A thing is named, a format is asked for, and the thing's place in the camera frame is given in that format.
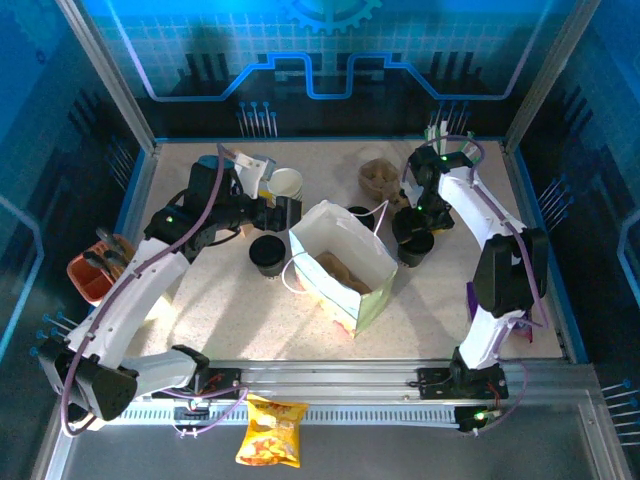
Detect black plastic cup lid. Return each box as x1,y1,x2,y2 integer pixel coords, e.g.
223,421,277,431
248,234,287,266
397,229,435,255

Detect printed paper bag white handles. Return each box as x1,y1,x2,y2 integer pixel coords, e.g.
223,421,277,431
281,198,400,340

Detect stack of paper cups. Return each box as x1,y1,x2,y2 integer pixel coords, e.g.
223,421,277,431
266,167,305,202

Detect stack of black cup lids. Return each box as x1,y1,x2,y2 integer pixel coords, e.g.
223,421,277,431
346,205,385,232

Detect purple snack packet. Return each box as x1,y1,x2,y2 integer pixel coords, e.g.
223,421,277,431
466,280,535,345

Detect orange cream cutlery holder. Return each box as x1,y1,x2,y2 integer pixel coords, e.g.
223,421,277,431
66,233,174,329

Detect small black controller board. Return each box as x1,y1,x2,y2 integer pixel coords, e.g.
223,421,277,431
457,405,501,437
172,394,211,417

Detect yellow chips bag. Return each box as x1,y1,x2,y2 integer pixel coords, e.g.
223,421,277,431
234,393,310,470

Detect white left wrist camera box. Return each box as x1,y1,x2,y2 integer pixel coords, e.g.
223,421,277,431
233,153,277,201

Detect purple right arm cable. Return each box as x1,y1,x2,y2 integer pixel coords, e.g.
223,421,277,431
402,134,550,437

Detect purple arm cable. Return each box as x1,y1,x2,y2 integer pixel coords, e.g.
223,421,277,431
402,134,550,437
59,143,251,441

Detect black handled utensil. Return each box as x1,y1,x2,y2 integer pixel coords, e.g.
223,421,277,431
94,227,129,254
82,249,121,276

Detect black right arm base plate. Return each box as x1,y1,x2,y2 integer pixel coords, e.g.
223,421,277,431
417,367,510,401

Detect aluminium mounting rail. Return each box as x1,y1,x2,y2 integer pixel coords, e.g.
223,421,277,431
64,358,599,407

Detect aluminium frame post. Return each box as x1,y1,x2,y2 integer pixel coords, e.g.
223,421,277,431
501,0,604,155
53,0,162,155

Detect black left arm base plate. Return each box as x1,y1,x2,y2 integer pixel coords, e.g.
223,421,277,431
151,367,244,400

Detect white slotted cable duct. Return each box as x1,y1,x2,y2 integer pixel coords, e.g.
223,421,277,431
107,403,461,427

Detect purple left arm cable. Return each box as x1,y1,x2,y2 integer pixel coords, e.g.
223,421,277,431
59,143,251,441

